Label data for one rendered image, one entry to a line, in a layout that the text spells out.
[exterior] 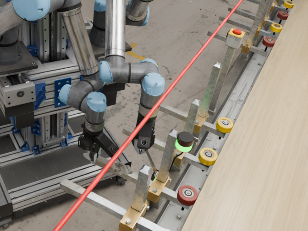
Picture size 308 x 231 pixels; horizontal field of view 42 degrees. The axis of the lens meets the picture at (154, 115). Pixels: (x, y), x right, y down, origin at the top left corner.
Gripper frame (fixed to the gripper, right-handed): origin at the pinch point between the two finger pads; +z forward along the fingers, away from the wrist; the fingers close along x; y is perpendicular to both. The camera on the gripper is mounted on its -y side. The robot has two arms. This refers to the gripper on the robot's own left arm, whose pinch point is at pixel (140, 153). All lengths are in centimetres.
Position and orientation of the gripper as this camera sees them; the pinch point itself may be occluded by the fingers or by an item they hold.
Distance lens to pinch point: 159.5
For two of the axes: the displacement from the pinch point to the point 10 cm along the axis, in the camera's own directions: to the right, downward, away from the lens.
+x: -9.8, -1.8, -0.4
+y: 0.9, -6.5, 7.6
